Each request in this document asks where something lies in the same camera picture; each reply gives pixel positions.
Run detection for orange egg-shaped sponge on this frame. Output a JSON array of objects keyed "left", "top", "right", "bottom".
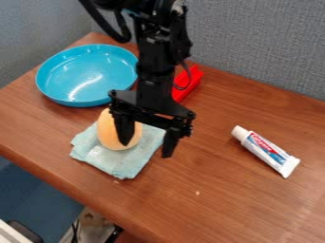
[{"left": 96, "top": 108, "right": 141, "bottom": 151}]

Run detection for black cable loop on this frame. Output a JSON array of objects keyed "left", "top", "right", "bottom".
[{"left": 77, "top": 0, "right": 133, "bottom": 44}]

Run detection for red plastic block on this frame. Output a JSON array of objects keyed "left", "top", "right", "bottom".
[{"left": 171, "top": 65, "right": 203, "bottom": 103}]

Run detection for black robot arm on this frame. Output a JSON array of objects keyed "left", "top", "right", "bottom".
[{"left": 78, "top": 0, "right": 195, "bottom": 158}]

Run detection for white toothpaste tube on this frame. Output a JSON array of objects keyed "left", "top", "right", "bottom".
[{"left": 231, "top": 125, "right": 300, "bottom": 178}]

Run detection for light blue folded cloth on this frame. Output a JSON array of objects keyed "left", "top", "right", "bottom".
[{"left": 69, "top": 123, "right": 164, "bottom": 179}]

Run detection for blue plastic plate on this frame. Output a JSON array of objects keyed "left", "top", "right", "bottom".
[{"left": 36, "top": 44, "right": 137, "bottom": 107}]

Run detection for objects under table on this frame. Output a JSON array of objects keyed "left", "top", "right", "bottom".
[{"left": 0, "top": 209, "right": 123, "bottom": 243}]

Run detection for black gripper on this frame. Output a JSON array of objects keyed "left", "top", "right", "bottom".
[{"left": 109, "top": 75, "right": 195, "bottom": 159}]

